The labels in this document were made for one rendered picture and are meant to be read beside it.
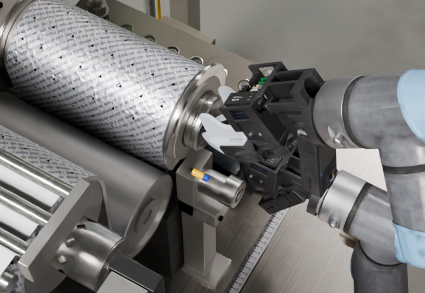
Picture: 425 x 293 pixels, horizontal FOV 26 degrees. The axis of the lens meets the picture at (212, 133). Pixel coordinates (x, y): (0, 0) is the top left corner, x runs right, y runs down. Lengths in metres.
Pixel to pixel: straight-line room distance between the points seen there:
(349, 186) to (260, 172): 0.12
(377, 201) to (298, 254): 0.26
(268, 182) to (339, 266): 0.26
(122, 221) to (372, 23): 1.88
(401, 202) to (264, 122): 0.18
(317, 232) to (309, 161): 0.47
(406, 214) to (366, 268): 0.40
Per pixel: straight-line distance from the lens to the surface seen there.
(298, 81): 0.96
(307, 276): 1.44
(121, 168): 1.15
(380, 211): 1.23
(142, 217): 1.16
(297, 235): 1.47
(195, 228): 1.29
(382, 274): 1.30
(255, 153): 1.04
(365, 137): 0.91
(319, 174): 1.03
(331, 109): 0.93
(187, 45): 1.50
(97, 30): 1.17
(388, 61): 2.82
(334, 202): 1.23
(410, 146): 0.89
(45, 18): 1.19
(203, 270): 1.41
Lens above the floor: 2.22
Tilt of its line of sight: 58 degrees down
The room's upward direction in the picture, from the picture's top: straight up
